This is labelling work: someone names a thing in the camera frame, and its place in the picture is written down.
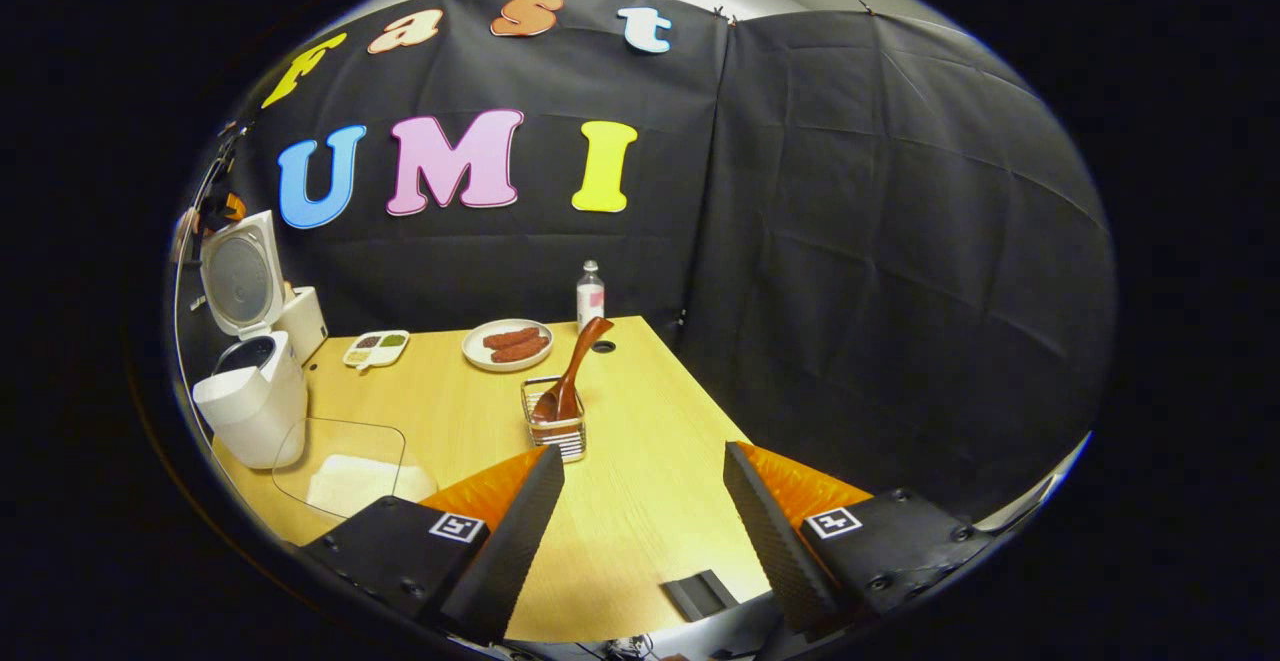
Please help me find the bundle of black cables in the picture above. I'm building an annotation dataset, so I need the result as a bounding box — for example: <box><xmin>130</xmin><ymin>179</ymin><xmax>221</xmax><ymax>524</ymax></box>
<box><xmin>590</xmin><ymin>634</ymin><xmax>666</xmax><ymax>661</ymax></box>

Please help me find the white toaster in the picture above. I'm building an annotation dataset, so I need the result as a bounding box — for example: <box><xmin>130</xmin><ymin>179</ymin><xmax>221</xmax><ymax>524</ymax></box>
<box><xmin>275</xmin><ymin>286</ymin><xmax>329</xmax><ymax>367</ymax></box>

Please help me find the white rice cooker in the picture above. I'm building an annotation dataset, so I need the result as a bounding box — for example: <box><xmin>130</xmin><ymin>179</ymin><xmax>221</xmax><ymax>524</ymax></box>
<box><xmin>192</xmin><ymin>210</ymin><xmax>309</xmax><ymax>470</ymax></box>

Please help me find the clear bottle with pink label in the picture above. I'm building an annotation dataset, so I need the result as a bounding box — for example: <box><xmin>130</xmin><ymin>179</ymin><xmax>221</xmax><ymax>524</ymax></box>
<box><xmin>576</xmin><ymin>260</ymin><xmax>606</xmax><ymax>334</ymax></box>

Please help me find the brown wooden spoon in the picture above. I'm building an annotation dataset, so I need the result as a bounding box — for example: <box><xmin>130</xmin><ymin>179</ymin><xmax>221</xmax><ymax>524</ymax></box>
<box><xmin>531</xmin><ymin>317</ymin><xmax>615</xmax><ymax>424</ymax></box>

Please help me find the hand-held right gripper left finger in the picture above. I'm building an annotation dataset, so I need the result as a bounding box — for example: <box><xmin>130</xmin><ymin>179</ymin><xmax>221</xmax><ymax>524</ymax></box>
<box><xmin>300</xmin><ymin>444</ymin><xmax>567</xmax><ymax>645</ymax></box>

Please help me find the white divided dish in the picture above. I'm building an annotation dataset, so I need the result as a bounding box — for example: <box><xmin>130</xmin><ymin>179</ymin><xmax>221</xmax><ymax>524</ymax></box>
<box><xmin>342</xmin><ymin>330</ymin><xmax>411</xmax><ymax>370</ymax></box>

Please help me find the metal wire chopstick holder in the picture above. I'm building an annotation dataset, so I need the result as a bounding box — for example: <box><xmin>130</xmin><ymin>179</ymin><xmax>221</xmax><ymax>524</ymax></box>
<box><xmin>520</xmin><ymin>375</ymin><xmax>588</xmax><ymax>464</ymax></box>

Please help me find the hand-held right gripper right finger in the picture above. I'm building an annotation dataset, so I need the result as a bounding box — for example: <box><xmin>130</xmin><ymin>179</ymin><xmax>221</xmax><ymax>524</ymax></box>
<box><xmin>722</xmin><ymin>441</ymin><xmax>1001</xmax><ymax>637</ymax></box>

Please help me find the black table bracket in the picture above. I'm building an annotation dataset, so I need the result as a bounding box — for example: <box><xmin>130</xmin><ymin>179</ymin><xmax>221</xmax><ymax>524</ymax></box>
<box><xmin>663</xmin><ymin>569</ymin><xmax>741</xmax><ymax>623</ymax></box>

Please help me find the white round plate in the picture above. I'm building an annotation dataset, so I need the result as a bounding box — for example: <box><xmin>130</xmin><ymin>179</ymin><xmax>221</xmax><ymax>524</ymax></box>
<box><xmin>462</xmin><ymin>318</ymin><xmax>554</xmax><ymax>373</ymax></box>

